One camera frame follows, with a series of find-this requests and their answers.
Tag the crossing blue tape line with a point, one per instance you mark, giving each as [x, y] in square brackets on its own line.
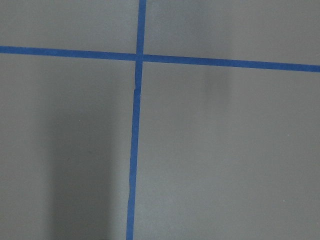
[19, 50]

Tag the long blue tape line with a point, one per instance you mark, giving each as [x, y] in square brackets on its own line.
[133, 162]

